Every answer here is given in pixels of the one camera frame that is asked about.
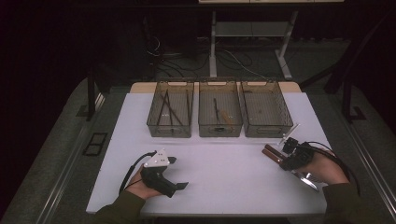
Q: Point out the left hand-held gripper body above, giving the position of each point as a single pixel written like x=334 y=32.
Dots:
x=155 y=179

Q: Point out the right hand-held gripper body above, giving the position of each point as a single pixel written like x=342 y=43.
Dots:
x=300 y=155

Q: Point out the translucent brown plastic bin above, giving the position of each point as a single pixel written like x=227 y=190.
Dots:
x=233 y=102
x=264 y=109
x=179 y=130

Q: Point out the slotted metal spoon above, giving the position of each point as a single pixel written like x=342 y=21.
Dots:
x=216 y=110

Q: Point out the person's left hand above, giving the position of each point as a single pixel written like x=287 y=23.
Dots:
x=140 y=188

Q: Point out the person's right hand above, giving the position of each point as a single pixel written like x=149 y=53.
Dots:
x=327 y=169

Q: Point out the white table mat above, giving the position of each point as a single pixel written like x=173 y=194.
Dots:
x=224 y=186

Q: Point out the black metal stand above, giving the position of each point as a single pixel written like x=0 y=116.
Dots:
x=91 y=96
x=347 y=99

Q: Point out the metal floor rail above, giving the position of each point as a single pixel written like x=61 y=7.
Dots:
x=378 y=180
x=77 y=149

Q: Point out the white metal desk frame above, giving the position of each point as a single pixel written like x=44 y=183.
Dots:
x=213 y=46

